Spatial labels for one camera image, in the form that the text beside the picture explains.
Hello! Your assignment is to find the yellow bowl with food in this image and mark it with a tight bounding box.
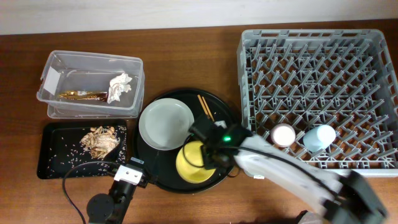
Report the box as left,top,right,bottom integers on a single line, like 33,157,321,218
175,141,216,184

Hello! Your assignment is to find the white round plate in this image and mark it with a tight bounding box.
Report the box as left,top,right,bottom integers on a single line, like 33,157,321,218
139,98,194,151

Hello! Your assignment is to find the pink plastic cup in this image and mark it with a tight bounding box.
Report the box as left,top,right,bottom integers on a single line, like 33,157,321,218
271,123,296,147

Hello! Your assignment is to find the light blue plastic cup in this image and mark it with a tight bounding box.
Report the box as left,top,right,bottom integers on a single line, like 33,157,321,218
303,124,336,152

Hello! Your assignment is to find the white napkin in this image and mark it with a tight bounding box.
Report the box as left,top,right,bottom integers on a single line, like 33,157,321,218
107,73,132,104

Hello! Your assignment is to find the gold foil wrapper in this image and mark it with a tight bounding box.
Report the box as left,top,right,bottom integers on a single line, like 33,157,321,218
59,90,108,101

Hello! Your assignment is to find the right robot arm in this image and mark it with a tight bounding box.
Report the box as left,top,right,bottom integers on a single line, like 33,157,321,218
189,116,388,224

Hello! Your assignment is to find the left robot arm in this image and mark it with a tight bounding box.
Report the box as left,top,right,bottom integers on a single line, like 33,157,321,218
86,180,137,224

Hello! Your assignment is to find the grey dishwasher rack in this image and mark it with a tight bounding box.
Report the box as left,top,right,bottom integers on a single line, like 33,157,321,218
237,29,397,177

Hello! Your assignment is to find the food scraps pile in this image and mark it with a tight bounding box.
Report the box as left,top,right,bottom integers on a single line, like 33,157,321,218
80,126,121,160

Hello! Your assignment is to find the black rectangular tray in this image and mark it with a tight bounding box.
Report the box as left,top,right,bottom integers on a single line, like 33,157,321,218
37,119,127,179

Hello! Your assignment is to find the clear plastic bin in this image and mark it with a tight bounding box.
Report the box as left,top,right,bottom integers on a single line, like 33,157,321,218
36,50,145,119

